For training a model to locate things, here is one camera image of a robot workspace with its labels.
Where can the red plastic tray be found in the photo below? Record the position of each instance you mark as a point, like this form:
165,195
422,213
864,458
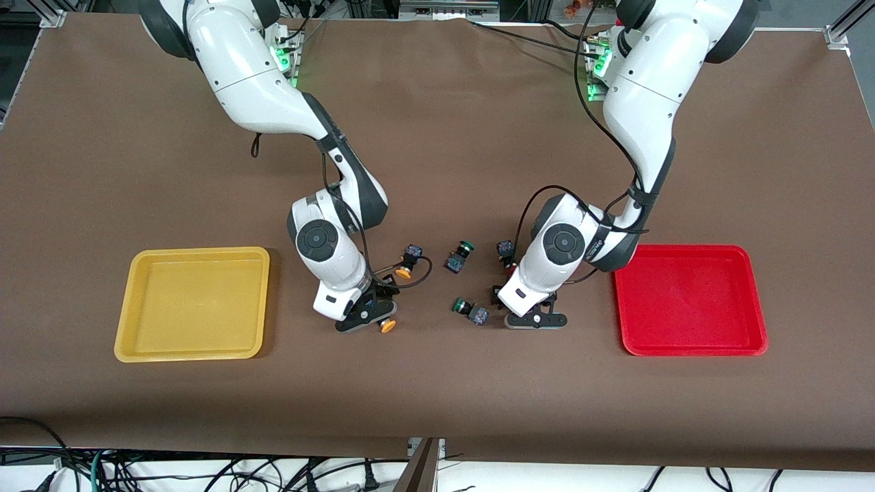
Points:
690,301

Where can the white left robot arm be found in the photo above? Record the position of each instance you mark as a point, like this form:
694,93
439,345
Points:
649,89

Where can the small orange object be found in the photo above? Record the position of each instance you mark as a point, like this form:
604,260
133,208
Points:
581,7

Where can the yellow plastic tray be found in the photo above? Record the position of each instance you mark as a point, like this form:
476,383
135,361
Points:
191,307

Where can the aluminium corner bracket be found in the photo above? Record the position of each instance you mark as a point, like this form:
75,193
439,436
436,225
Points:
835,35
53,19

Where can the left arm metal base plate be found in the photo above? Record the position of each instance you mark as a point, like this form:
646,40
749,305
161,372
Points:
593,96

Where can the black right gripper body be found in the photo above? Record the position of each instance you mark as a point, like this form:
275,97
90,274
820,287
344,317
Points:
380,292

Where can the green push button switch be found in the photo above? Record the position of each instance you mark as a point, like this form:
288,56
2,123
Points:
472,311
458,258

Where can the red push button switch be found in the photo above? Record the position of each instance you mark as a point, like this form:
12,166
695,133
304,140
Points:
504,247

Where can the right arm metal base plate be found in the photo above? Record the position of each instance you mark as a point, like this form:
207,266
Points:
290,61

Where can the aluminium frame profile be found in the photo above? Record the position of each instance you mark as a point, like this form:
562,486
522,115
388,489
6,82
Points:
448,8

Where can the black power plug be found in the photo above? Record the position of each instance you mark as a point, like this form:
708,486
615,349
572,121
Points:
369,478

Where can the brown table cover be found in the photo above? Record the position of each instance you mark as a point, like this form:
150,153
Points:
437,383

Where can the yellow push button switch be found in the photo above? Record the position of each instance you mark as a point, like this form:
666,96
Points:
408,262
388,326

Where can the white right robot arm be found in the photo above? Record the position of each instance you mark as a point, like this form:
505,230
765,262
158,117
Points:
260,82

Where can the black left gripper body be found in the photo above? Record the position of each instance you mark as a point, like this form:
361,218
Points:
498,294

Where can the dark table leg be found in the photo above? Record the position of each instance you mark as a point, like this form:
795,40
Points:
418,471

